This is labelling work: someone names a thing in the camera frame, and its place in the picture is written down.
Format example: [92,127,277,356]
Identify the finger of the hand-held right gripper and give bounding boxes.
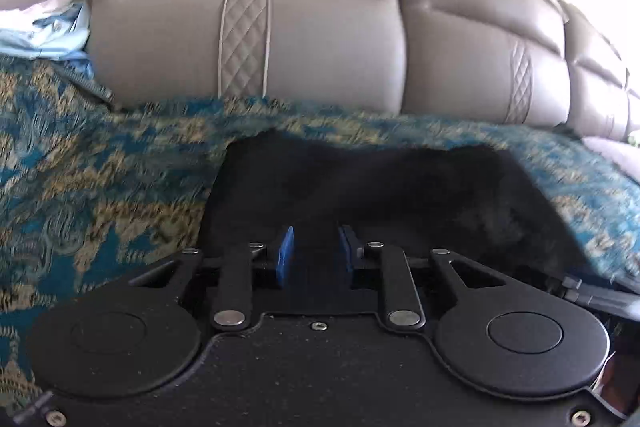
[549,274,640,324]

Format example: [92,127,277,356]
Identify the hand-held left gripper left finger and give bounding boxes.
[127,226,296,332]

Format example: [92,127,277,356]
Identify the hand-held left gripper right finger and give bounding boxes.
[337,224,523,333]

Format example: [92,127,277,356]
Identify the black pants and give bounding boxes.
[197,129,613,303]

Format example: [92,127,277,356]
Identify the pale pink sheet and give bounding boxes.
[582,134,640,178]

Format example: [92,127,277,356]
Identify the teal paisley blanket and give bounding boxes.
[0,54,640,413]

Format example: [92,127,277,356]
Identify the light blue cloth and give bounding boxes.
[0,0,96,80]

